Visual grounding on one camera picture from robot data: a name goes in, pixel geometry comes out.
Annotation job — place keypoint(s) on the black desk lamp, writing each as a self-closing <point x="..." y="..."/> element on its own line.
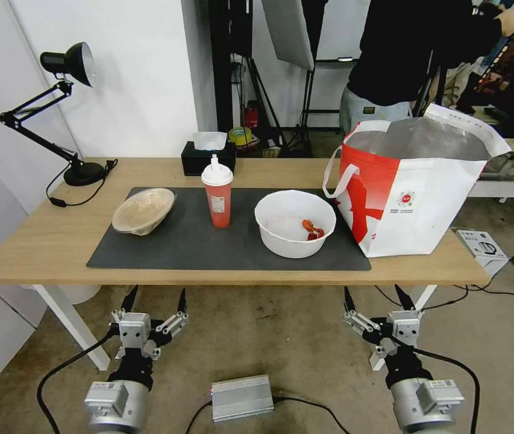
<point x="82" y="174"/>

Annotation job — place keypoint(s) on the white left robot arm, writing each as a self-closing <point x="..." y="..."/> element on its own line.
<point x="112" y="407"/>

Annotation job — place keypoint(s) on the white plastic bowl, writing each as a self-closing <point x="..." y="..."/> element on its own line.
<point x="284" y="244"/>

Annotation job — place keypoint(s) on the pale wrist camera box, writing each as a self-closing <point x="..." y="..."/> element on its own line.
<point x="134" y="332"/>
<point x="405" y="330"/>

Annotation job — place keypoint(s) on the white metal bench frame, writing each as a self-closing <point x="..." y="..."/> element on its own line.
<point x="510" y="190"/>

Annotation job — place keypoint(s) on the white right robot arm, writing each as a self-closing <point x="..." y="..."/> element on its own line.
<point x="424" y="407"/>

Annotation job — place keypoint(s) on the green and yellow tape roll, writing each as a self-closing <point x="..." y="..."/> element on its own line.
<point x="238" y="141"/>

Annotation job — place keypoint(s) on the dark grey table mat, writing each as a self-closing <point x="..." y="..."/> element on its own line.
<point x="184" y="244"/>

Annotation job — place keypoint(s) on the red canister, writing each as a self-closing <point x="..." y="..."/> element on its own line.
<point x="252" y="115"/>

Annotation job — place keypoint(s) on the white bin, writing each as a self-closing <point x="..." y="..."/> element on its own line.
<point x="78" y="294"/>

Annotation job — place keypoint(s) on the black tissue box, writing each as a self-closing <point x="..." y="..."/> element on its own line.
<point x="193" y="162"/>

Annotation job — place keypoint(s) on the red food scrap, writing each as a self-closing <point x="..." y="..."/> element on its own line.
<point x="313" y="234"/>

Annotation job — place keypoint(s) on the red drink cup white lid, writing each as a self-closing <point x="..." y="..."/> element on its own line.
<point x="218" y="203"/>

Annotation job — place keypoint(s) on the white and red takeout bag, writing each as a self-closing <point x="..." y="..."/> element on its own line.
<point x="419" y="217"/>

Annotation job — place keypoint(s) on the white carton with kettle print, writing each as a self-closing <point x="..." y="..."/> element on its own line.
<point x="482" y="253"/>

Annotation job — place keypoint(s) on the person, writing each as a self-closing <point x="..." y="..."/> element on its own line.
<point x="397" y="45"/>

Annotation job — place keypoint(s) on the white tissue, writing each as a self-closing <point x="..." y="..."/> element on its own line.
<point x="209" y="140"/>

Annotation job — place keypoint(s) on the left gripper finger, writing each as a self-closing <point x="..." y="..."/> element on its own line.
<point x="125" y="309"/>
<point x="176" y="318"/>

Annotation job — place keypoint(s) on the wooden table white legs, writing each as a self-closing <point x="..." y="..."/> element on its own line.
<point x="21" y="253"/>

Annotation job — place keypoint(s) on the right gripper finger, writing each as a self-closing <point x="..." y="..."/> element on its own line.
<point x="403" y="305"/>
<point x="358" y="323"/>

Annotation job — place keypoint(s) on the black light stand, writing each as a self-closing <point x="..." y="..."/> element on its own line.
<point x="256" y="86"/>

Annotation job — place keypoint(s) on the silver power supply box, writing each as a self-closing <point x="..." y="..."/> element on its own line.
<point x="241" y="398"/>

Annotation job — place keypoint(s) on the white softbox panel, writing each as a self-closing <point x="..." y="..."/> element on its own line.
<point x="288" y="31"/>

